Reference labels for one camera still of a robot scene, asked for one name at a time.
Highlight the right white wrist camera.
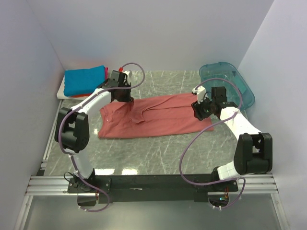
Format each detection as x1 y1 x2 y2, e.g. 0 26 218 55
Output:
192 86 206 104

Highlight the folded magenta t shirt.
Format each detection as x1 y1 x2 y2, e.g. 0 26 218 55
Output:
105 67 108 80

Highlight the purple cable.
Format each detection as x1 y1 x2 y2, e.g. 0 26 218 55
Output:
59 62 146 213
179 78 247 209

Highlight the folded orange t shirt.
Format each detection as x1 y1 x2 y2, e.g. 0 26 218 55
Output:
71 94 90 98

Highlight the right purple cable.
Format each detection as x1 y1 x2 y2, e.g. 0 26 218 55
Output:
179 78 247 209

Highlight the aluminium frame rail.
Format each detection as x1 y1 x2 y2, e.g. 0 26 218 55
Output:
14 100 288 230

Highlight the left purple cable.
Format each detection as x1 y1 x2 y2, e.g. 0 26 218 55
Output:
59 62 146 213

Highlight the salmon pink t shirt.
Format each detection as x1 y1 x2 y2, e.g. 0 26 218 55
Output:
98 93 212 138

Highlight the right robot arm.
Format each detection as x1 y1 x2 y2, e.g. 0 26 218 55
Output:
191 86 272 191

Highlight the teal plastic bin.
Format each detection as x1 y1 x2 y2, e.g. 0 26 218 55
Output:
199 62 255 111

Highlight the white board under stack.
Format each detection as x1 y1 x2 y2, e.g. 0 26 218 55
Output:
57 77 87 100

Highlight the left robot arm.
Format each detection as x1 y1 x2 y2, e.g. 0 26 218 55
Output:
55 69 133 193

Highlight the folded blue t shirt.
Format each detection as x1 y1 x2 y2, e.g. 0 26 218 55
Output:
64 65 105 97

